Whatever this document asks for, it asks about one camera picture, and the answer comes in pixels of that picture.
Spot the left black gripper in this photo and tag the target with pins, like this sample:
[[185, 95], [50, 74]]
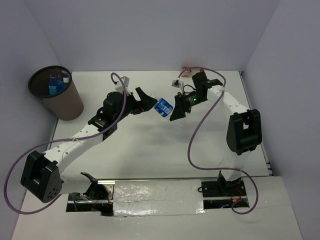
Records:
[[146, 103]]

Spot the red label bottle red cap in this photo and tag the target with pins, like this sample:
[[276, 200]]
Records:
[[188, 72]]

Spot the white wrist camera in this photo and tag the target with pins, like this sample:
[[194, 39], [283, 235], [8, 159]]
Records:
[[178, 84], [119, 87]]

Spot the silver foil tape sheet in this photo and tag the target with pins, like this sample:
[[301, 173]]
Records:
[[157, 198]]

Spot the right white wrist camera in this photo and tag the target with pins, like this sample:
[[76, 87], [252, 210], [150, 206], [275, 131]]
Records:
[[178, 84]]

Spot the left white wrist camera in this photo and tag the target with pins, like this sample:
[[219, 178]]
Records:
[[119, 87]]

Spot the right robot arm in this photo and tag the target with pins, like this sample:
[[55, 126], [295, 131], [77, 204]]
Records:
[[244, 130]]

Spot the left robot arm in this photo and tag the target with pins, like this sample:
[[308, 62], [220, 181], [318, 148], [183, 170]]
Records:
[[43, 174]]

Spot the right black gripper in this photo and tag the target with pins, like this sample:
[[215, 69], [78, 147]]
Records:
[[181, 106]]

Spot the metal base rail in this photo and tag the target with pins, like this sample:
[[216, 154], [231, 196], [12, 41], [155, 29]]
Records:
[[100, 198]]

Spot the blue label bottle white cap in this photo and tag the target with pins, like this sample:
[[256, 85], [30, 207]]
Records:
[[57, 83]]

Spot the brown round waste bin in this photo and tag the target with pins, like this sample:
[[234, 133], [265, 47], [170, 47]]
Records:
[[66, 105]]

